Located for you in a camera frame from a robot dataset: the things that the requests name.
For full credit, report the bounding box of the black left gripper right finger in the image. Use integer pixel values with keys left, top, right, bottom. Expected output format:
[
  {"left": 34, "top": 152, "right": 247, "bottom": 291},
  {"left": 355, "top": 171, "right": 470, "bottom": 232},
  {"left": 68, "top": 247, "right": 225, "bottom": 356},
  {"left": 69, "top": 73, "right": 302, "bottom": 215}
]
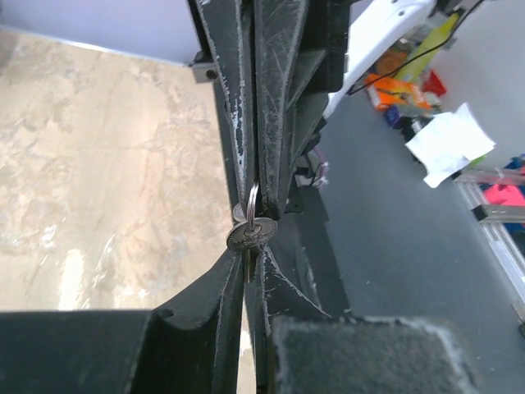
[{"left": 253, "top": 247, "right": 482, "bottom": 393}]

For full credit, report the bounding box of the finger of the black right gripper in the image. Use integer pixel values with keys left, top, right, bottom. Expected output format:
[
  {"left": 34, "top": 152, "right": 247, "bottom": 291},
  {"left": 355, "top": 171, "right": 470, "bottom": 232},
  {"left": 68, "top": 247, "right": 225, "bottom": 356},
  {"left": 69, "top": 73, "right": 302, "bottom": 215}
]
[
  {"left": 194, "top": 1, "right": 257, "bottom": 219},
  {"left": 254, "top": 1, "right": 308, "bottom": 218}
]

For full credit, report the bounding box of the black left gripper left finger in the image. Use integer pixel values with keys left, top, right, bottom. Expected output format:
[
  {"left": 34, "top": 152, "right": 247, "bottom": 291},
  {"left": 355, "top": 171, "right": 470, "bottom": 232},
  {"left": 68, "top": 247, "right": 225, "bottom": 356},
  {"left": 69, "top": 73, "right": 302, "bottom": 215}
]
[{"left": 1, "top": 251, "right": 244, "bottom": 393}]

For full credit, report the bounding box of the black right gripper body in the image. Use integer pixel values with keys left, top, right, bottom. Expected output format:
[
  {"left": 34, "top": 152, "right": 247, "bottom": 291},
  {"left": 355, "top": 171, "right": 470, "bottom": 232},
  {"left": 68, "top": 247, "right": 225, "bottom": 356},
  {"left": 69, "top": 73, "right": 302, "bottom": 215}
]
[{"left": 288, "top": 1, "right": 351, "bottom": 163}]

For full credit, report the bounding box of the silver key bunch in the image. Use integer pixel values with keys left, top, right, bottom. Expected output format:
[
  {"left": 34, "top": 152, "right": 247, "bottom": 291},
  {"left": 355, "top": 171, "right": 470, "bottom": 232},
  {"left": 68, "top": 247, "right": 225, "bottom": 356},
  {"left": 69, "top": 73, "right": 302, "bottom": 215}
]
[{"left": 226, "top": 181, "right": 278, "bottom": 283}]

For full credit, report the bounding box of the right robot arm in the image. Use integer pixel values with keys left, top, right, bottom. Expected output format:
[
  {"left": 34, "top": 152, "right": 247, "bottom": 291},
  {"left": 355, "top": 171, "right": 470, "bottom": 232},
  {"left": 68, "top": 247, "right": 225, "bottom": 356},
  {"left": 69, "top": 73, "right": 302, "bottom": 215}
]
[{"left": 189, "top": 1, "right": 435, "bottom": 221}]

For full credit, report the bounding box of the orange box clutter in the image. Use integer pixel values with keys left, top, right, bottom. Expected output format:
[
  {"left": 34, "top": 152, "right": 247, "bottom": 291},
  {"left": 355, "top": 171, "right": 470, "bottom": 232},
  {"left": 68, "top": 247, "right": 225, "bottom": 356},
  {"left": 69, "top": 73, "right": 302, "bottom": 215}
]
[{"left": 365, "top": 73, "right": 431, "bottom": 110}]

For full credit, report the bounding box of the white paper sheet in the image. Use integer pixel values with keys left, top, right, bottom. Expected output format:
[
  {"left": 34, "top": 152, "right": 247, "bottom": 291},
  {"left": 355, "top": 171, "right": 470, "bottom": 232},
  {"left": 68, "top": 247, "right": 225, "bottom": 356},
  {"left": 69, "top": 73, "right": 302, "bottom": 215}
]
[{"left": 405, "top": 103, "right": 495, "bottom": 188}]

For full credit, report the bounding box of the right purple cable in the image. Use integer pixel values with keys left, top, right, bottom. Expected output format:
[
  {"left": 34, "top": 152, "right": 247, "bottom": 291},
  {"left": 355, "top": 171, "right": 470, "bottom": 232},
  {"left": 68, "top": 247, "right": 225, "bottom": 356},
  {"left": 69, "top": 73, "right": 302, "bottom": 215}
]
[{"left": 311, "top": 147, "right": 331, "bottom": 188}]

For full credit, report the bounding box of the aluminium frame rail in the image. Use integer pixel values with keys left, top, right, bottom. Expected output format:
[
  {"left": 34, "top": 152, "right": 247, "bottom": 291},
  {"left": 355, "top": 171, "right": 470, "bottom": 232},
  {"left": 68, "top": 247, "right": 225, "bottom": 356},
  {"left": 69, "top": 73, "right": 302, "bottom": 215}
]
[{"left": 452, "top": 167, "right": 524, "bottom": 323}]

